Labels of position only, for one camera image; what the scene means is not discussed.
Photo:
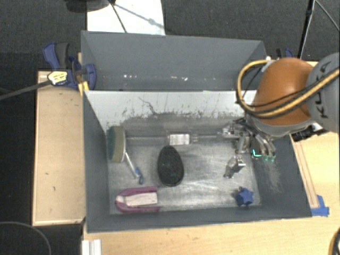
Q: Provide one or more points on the grey metal bin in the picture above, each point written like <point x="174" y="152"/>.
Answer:
<point x="186" y="62"/>

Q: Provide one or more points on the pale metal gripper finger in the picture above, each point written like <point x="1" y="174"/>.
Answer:
<point x="235" y="166"/>
<point x="229" y="134"/>

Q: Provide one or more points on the blue star toy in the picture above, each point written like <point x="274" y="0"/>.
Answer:
<point x="244" y="196"/>

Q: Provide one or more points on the black oval brush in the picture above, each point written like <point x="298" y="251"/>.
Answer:
<point x="170" y="166"/>

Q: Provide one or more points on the pale wood flat board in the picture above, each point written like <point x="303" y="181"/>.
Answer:
<point x="58" y="147"/>

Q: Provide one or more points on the black cylinder on white bracket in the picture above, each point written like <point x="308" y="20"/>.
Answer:
<point x="305" y="135"/>

